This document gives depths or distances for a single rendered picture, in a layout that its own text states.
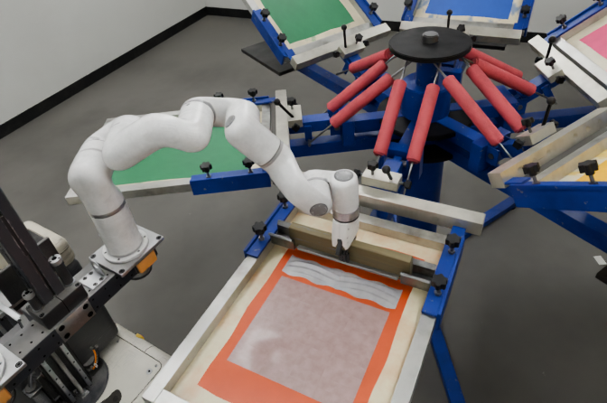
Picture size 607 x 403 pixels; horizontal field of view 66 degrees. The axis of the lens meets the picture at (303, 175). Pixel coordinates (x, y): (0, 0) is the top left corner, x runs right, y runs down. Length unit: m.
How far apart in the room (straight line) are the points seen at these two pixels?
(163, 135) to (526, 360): 1.95
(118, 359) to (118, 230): 1.06
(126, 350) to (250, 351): 1.08
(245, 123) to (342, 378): 0.66
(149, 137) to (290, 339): 0.64
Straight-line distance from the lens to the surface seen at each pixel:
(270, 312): 1.37
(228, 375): 1.30
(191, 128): 1.07
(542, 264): 2.89
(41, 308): 1.32
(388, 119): 1.75
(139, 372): 2.22
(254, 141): 1.09
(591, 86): 2.05
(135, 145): 1.13
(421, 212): 1.52
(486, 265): 2.80
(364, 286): 1.39
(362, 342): 1.30
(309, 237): 1.42
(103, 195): 1.25
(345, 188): 1.20
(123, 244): 1.35
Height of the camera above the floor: 2.06
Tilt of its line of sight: 38 degrees down
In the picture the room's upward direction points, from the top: 7 degrees counter-clockwise
